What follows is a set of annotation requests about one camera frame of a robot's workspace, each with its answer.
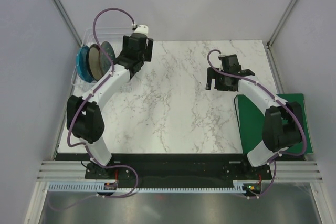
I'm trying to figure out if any right cable duct white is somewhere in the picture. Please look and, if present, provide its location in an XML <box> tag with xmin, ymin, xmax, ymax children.
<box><xmin>233</xmin><ymin>179</ymin><xmax>263</xmax><ymax>194</ymax></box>

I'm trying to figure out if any cable duct white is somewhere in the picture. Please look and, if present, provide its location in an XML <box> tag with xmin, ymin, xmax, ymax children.
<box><xmin>233</xmin><ymin>179</ymin><xmax>263</xmax><ymax>194</ymax></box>
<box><xmin>48</xmin><ymin>182</ymin><xmax>118</xmax><ymax>193</ymax></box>

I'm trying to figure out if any brown rimmed beige plate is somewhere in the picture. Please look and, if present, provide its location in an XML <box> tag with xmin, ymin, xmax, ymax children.
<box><xmin>88</xmin><ymin>44</ymin><xmax>103</xmax><ymax>81</ymax></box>

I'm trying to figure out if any aluminium frame post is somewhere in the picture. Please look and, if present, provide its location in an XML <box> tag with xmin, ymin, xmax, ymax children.
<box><xmin>266</xmin><ymin>0</ymin><xmax>299</xmax><ymax>50</ymax></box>
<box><xmin>52</xmin><ymin>0</ymin><xmax>82</xmax><ymax>46</ymax></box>

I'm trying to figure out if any blue scalloped plate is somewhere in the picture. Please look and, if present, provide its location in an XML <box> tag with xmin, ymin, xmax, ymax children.
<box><xmin>75</xmin><ymin>45</ymin><xmax>93</xmax><ymax>83</ymax></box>

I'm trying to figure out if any right aluminium frame post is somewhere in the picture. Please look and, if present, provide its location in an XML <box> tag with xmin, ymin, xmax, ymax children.
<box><xmin>266</xmin><ymin>0</ymin><xmax>299</xmax><ymax>50</ymax></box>

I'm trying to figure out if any aluminium rail front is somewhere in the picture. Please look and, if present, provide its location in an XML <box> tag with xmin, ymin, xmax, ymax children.
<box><xmin>37</xmin><ymin>161</ymin><xmax>322</xmax><ymax>182</ymax></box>

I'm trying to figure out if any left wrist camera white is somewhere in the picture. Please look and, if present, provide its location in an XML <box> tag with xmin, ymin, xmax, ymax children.
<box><xmin>133</xmin><ymin>25</ymin><xmax>149</xmax><ymax>36</ymax></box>

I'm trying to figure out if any dark teal floral plate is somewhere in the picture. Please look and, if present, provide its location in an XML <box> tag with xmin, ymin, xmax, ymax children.
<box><xmin>99</xmin><ymin>41</ymin><xmax>116</xmax><ymax>76</ymax></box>

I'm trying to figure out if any left cable duct white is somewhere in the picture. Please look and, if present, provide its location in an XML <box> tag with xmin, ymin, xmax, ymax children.
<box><xmin>48</xmin><ymin>182</ymin><xmax>118</xmax><ymax>193</ymax></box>

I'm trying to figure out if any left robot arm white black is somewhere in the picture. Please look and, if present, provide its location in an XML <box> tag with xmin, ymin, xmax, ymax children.
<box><xmin>67</xmin><ymin>31</ymin><xmax>153</xmax><ymax>168</ymax></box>

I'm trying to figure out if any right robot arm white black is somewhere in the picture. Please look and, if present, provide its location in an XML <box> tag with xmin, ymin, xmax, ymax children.
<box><xmin>205</xmin><ymin>54</ymin><xmax>307</xmax><ymax>169</ymax></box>

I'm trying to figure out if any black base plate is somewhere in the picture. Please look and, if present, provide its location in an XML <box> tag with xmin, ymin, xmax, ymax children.
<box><xmin>85</xmin><ymin>154</ymin><xmax>271</xmax><ymax>191</ymax></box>

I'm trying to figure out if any green mat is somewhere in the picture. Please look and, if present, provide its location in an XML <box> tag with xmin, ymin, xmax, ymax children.
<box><xmin>234</xmin><ymin>93</ymin><xmax>313</xmax><ymax>154</ymax></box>

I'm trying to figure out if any left aluminium frame post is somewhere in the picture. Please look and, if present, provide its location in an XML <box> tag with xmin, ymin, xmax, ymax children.
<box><xmin>52</xmin><ymin>0</ymin><xmax>82</xmax><ymax>46</ymax></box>

